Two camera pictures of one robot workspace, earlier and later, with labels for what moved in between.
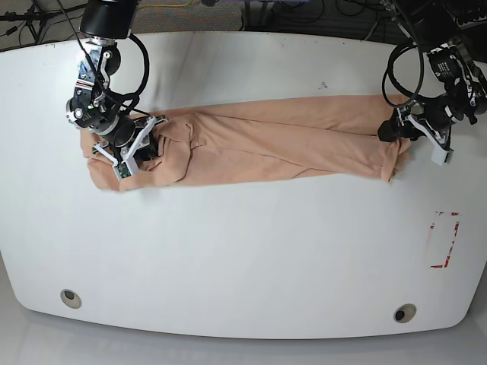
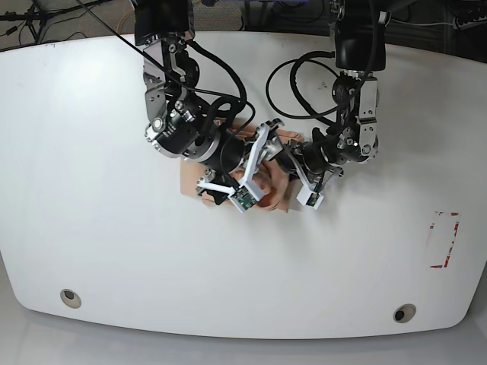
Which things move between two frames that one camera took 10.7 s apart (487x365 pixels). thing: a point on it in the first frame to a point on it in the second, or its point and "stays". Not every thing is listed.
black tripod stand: x=33 y=15 stays
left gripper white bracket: x=145 y=153 to x=214 y=189
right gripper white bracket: x=394 y=128 to x=307 y=187
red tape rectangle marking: x=447 y=258 stays
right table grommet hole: x=404 y=312 stays
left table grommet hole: x=71 y=298 stays
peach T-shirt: x=311 y=137 to x=281 y=190
